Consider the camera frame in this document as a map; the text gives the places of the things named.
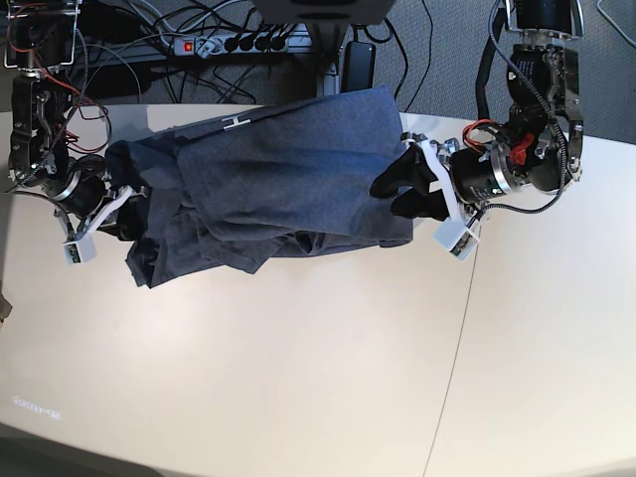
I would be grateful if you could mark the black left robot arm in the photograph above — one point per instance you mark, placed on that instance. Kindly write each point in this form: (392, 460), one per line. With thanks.
(525, 147)

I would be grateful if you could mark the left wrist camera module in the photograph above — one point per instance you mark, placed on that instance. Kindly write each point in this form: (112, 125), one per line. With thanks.
(456, 238)

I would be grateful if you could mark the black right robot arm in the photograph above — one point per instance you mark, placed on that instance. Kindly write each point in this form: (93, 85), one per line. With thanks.
(45, 161)

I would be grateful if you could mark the blue grey T-shirt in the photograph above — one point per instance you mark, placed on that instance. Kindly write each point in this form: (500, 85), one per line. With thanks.
(292, 180)

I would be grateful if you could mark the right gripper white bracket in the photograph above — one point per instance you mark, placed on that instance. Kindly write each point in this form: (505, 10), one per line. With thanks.
(88, 203)

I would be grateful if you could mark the black power adapter brick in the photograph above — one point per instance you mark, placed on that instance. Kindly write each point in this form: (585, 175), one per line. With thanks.
(358, 72)

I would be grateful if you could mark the silver aluminium frame post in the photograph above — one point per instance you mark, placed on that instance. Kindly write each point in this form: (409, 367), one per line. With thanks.
(327, 41)

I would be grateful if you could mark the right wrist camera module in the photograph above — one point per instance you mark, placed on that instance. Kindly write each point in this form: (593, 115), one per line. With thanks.
(79, 250)

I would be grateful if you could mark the white power strip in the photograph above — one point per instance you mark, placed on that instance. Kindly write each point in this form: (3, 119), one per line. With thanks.
(218, 45)

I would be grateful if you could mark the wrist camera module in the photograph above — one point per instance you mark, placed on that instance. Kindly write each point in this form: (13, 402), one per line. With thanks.
(79, 250)
(456, 238)

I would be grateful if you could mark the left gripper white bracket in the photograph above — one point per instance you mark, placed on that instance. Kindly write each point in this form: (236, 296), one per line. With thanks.
(444, 181)

